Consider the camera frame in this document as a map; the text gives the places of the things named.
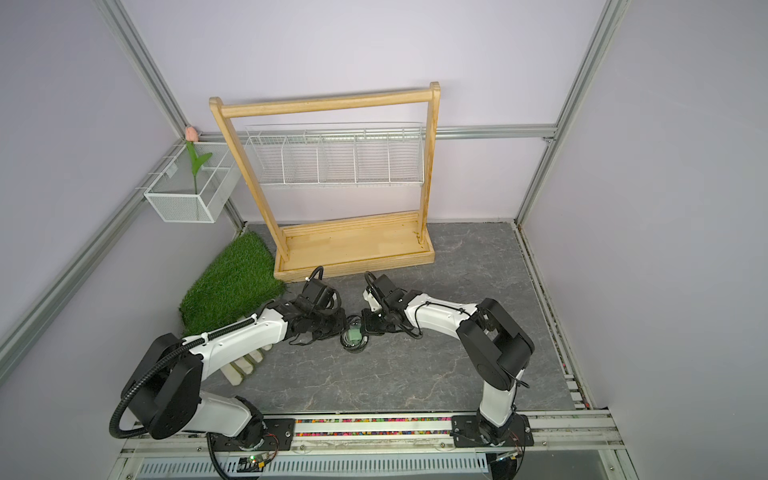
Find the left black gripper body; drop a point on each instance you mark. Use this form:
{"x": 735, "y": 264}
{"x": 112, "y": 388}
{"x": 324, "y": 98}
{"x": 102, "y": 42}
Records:
{"x": 327, "y": 324}

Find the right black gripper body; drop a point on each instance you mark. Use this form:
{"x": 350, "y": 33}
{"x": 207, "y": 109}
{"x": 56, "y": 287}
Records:
{"x": 374, "y": 322}

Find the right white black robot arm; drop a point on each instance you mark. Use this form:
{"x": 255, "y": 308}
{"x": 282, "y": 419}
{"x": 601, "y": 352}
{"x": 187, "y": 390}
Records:
{"x": 496, "y": 345}

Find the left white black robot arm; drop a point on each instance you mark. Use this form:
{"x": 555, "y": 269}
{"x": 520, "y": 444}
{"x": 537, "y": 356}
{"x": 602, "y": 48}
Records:
{"x": 164, "y": 396}

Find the green artificial grass mat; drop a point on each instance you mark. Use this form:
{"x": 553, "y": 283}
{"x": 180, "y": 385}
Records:
{"x": 233, "y": 286}

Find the pink tulip artificial flower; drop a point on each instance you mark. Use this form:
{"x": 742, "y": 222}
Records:
{"x": 196, "y": 160}

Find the wooden rack frame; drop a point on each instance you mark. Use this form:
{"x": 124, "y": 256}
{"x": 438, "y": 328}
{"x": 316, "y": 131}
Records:
{"x": 346, "y": 246}

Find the white wire basket shelf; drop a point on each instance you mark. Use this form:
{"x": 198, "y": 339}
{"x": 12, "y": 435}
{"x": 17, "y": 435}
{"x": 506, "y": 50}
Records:
{"x": 332, "y": 154}

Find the white mesh wall basket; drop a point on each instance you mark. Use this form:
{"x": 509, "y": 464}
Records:
{"x": 180, "y": 196}

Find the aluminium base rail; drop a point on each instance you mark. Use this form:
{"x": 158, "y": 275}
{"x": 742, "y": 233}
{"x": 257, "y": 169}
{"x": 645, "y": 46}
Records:
{"x": 376, "y": 436}

